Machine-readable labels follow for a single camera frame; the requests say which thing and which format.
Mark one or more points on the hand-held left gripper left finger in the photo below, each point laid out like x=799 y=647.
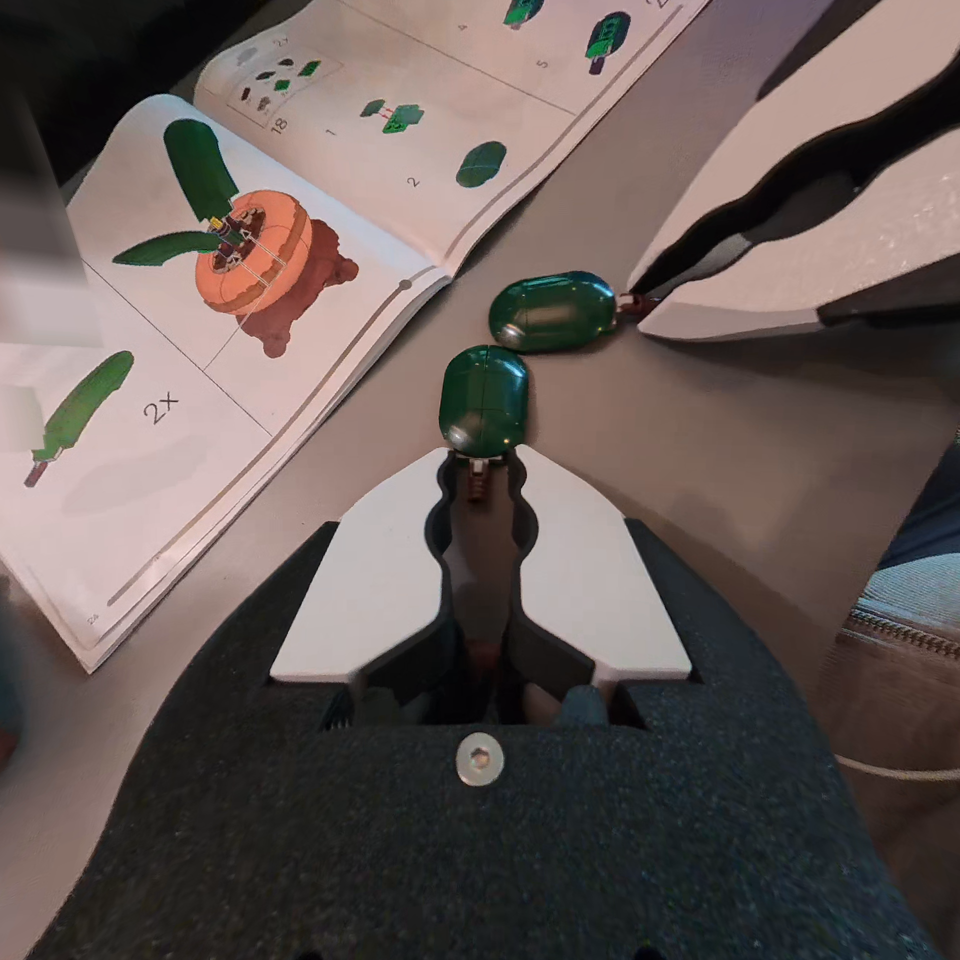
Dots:
x=367 y=592

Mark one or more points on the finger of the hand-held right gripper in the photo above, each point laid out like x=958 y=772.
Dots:
x=787 y=142
x=825 y=262

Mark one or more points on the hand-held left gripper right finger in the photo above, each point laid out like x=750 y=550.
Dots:
x=592 y=592

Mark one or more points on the green toy leaf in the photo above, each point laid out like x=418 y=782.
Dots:
x=555 y=311
x=484 y=397

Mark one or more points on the building instruction booklet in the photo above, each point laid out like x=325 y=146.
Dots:
x=337 y=300

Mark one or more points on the grey desk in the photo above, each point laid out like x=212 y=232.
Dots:
x=712 y=465

